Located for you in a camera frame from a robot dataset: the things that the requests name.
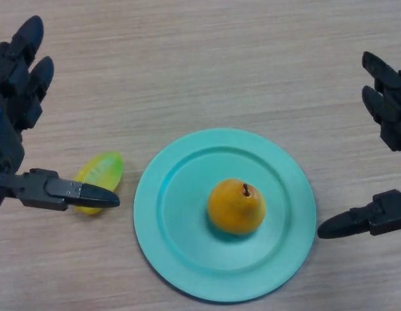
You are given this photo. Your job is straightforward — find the yellow-green mango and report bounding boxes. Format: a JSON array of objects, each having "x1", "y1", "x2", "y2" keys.
[{"x1": 73, "y1": 151, "x2": 124, "y2": 215}]

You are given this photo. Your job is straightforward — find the yellow orange pear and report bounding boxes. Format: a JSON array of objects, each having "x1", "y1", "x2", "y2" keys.
[{"x1": 207, "y1": 178, "x2": 267, "y2": 236}]

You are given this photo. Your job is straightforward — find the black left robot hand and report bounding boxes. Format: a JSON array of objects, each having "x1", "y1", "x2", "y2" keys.
[{"x1": 0, "y1": 15, "x2": 120, "y2": 216}]

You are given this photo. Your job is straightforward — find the teal green round plate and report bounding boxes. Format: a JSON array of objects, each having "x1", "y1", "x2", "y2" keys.
[{"x1": 133, "y1": 128, "x2": 317, "y2": 305}]

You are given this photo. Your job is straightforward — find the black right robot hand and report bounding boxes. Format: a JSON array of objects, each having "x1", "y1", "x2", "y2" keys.
[{"x1": 317, "y1": 51, "x2": 401, "y2": 240}]

